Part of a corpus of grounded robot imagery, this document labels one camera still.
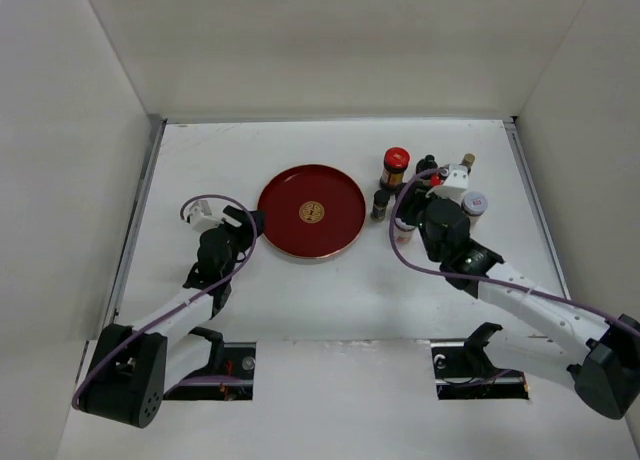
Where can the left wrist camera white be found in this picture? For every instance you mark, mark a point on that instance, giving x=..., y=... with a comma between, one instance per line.
x=200, y=217

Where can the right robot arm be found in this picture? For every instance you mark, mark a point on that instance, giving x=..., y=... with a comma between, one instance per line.
x=590, y=352

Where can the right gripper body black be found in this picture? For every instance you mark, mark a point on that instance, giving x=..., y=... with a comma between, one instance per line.
x=416, y=197

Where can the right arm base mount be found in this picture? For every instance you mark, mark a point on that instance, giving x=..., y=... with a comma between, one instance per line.
x=463, y=371

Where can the gold-cap yellow oil bottle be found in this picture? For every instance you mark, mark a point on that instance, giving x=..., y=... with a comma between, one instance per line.
x=468, y=161

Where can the red round lacquer tray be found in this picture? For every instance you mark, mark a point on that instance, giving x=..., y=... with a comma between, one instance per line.
x=312, y=211

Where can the large red-lid sauce jar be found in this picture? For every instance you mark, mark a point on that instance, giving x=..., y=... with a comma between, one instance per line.
x=395, y=163

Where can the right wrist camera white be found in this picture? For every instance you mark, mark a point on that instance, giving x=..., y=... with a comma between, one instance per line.
x=455, y=182

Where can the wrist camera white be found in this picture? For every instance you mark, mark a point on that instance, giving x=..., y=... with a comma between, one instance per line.
x=200, y=217
x=455, y=182

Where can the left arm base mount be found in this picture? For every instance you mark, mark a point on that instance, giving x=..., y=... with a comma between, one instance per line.
x=220, y=370

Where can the white-lid pink jar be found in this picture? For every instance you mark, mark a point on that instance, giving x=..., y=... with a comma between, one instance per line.
x=474, y=205

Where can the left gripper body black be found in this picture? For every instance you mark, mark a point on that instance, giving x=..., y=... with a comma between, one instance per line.
x=242, y=236

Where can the small black-cap spice bottle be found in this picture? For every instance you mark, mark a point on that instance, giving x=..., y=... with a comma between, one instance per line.
x=379, y=207

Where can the red-lid amber sauce bottle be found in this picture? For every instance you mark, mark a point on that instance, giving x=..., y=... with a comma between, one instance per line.
x=435, y=180

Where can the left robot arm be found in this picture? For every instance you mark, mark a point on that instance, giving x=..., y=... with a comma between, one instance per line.
x=134, y=366

